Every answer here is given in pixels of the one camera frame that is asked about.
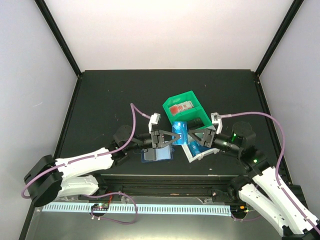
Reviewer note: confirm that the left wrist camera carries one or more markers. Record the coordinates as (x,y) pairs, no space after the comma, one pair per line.
(153,121)

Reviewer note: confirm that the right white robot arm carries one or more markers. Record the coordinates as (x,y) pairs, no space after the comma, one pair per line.
(261,187)

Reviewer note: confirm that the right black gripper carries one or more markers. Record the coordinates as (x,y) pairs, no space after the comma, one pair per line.
(209,135)

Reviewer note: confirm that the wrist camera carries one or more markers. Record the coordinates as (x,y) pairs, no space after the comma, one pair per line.
(216,120)
(153,121)

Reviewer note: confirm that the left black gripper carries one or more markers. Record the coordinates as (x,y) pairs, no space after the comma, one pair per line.
(159,141)

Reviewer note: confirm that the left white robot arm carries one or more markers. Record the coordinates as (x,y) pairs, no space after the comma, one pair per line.
(51,178)

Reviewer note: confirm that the left black frame post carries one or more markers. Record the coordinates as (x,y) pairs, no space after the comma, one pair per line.
(48,17)

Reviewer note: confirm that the left circuit board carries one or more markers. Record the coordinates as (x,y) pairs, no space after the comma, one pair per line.
(100,207)

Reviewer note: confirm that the blue credit cards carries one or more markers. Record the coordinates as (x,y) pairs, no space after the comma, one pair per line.
(196,149)

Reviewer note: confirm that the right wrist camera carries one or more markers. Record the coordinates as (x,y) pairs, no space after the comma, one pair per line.
(216,120)

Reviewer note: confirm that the white card bin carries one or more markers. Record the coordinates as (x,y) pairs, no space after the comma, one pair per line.
(199,156)

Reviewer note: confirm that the green card bin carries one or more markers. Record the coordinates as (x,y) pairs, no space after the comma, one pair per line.
(197,111)

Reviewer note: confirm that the white slotted cable duct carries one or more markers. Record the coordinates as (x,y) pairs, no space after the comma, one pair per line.
(146,209)

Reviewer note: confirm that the right black frame post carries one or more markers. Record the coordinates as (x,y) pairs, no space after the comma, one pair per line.
(282,29)

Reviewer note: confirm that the black frame post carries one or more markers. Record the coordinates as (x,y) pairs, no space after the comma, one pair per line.
(282,29)
(48,17)

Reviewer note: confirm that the red white credit cards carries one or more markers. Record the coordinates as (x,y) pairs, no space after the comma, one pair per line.
(181,107)

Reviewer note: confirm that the single blue vip card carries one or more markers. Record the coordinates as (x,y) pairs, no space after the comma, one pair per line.
(180,128)

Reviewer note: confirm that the circuit board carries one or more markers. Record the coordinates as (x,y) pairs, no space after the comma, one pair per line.
(100,207)
(239,209)

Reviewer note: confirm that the blue card holder wallet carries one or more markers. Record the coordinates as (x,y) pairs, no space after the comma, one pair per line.
(151,155)

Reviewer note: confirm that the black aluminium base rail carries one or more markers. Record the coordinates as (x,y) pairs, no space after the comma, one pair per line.
(212,186)

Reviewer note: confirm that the right circuit board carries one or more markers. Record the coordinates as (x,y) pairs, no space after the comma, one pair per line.
(239,209)

